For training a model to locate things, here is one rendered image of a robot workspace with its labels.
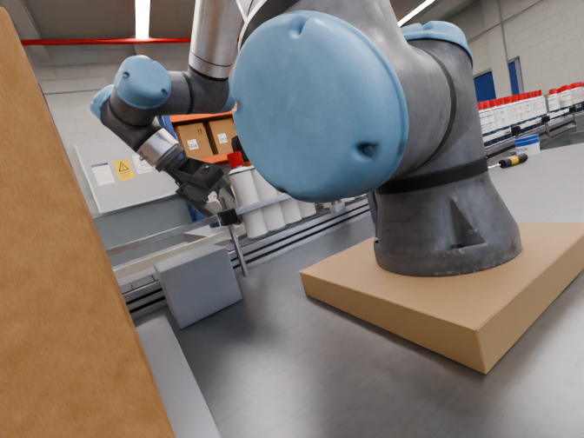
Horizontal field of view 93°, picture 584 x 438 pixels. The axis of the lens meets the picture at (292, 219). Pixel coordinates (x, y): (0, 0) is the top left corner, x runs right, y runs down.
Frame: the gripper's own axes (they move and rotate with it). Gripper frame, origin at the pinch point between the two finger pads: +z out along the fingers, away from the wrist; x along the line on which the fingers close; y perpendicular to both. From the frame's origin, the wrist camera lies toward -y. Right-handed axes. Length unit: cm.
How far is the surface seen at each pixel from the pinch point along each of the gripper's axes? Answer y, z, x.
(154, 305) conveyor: -5.1, -2.7, 23.7
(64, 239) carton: -42.7, -17.8, 18.3
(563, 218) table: -48, 24, -21
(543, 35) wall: 153, 272, -753
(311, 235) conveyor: -4.9, 15.7, -8.7
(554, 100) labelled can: 5, 110, -206
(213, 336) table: -26.4, 0.5, 20.0
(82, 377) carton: -43, -12, 23
